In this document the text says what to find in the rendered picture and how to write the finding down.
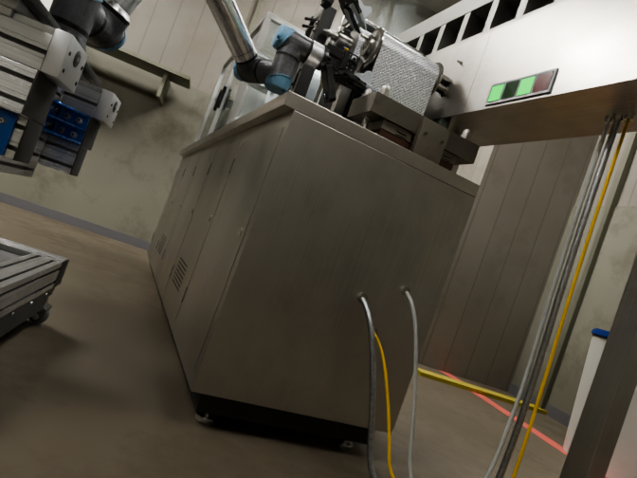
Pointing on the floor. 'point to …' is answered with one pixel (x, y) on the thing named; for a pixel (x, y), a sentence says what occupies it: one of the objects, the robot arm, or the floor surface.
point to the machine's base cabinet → (301, 275)
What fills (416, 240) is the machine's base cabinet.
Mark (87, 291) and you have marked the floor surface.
